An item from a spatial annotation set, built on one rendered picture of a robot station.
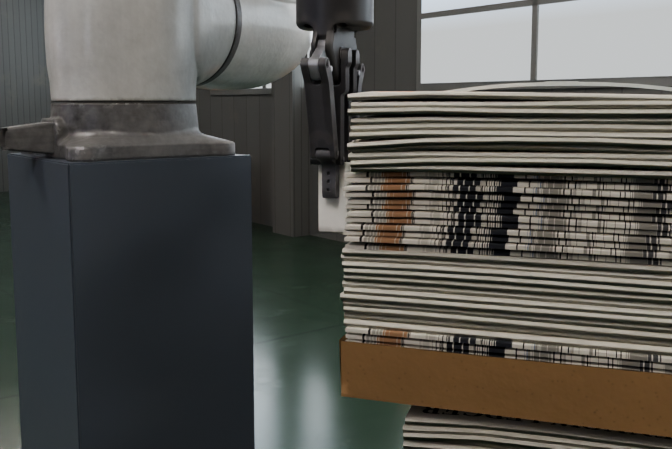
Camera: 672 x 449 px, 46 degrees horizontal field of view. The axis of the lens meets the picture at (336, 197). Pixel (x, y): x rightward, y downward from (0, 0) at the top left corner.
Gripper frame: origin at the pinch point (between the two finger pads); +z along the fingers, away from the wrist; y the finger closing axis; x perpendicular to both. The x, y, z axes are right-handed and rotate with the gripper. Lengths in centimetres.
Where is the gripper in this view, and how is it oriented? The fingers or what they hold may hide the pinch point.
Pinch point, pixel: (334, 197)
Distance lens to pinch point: 78.2
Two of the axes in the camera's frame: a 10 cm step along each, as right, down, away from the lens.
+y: 3.2, -1.1, 9.4
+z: 0.0, 9.9, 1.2
